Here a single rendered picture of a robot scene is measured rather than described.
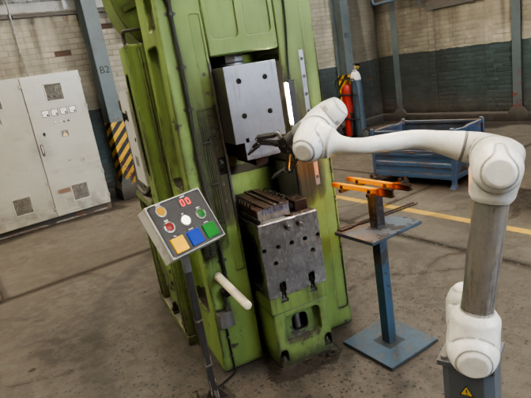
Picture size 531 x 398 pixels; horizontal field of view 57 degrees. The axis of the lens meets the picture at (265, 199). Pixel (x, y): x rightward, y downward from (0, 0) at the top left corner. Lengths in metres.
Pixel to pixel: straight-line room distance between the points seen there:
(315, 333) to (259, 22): 1.83
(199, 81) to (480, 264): 1.69
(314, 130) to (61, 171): 6.30
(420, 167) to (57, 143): 5.00
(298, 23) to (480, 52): 7.84
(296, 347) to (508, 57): 8.10
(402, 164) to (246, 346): 3.91
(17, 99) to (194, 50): 5.07
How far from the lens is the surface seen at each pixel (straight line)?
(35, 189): 7.57
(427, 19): 11.13
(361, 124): 9.78
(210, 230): 2.42
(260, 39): 2.79
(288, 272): 2.79
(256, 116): 2.61
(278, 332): 2.92
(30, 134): 7.52
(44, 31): 8.32
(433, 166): 6.17
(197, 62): 2.65
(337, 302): 3.31
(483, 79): 10.52
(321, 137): 1.55
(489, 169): 1.46
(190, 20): 2.67
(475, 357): 1.69
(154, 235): 2.32
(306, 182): 2.94
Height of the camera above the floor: 1.75
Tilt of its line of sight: 15 degrees down
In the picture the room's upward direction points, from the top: 9 degrees counter-clockwise
